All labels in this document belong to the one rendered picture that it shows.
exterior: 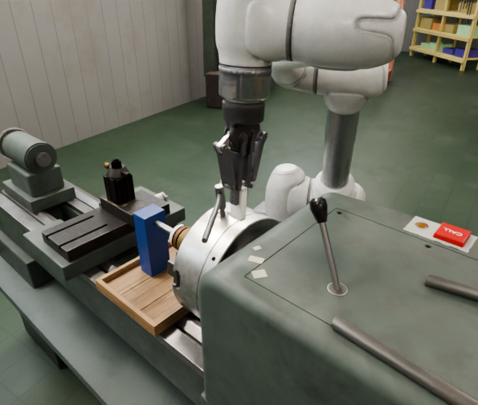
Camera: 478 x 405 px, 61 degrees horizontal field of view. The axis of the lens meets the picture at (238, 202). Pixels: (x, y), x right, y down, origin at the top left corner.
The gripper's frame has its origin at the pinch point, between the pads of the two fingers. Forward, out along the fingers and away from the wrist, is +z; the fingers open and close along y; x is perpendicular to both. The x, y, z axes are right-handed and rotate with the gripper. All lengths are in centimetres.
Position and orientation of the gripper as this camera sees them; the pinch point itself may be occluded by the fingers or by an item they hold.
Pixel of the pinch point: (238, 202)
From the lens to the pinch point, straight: 79.5
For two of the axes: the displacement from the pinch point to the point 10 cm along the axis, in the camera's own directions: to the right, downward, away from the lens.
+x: 7.5, 3.2, -5.8
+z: -0.5, 9.0, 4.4
